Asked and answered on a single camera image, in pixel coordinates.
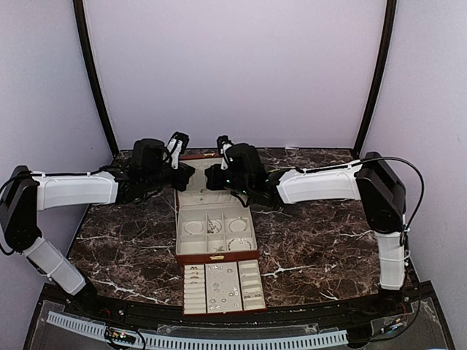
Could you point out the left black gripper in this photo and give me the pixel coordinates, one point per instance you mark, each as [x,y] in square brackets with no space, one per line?
[184,171]

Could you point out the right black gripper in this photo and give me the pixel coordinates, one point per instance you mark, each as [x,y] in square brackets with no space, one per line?
[214,182]

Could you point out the brown wooden jewelry box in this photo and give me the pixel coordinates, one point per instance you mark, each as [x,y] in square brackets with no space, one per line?
[207,220]

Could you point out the beige jewelry tray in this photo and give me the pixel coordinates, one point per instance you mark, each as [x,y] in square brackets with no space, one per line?
[222,288]

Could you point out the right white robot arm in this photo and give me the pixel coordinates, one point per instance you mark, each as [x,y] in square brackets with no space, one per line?
[370,180]

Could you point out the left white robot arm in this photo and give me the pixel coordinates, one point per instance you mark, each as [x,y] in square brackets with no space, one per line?
[28,193]

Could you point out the silver bangle with charm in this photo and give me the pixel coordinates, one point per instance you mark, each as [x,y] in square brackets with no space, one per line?
[239,245]

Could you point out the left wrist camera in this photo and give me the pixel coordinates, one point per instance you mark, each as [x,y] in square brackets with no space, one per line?
[176,147]

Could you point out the white slotted cable duct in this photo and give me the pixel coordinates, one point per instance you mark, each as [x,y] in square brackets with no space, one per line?
[194,338]

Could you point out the black front rail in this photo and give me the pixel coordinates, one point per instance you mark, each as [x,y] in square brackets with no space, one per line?
[146,296]

